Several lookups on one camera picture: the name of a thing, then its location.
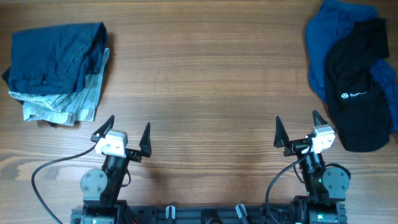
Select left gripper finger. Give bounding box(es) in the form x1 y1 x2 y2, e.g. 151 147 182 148
139 122 152 157
91 115 114 142

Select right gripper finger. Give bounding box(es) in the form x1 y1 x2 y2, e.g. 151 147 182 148
312 110 329 126
274 116 290 148

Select black t-shirt with logo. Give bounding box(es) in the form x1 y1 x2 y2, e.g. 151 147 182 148
325 18 392 152

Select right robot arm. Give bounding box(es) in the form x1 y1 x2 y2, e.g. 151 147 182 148
266 110 351 224

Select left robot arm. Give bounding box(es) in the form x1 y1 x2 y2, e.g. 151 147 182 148
71 115 152 224

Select folded light blue jeans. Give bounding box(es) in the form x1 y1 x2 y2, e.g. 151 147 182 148
9 48 110 126

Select folded dark navy garment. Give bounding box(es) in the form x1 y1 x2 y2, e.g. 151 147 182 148
4 22 108 95

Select crumpled blue shirt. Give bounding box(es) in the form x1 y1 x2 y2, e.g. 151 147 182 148
305 0 397 133

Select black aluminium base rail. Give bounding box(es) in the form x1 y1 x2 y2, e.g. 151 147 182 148
70 203 348 224

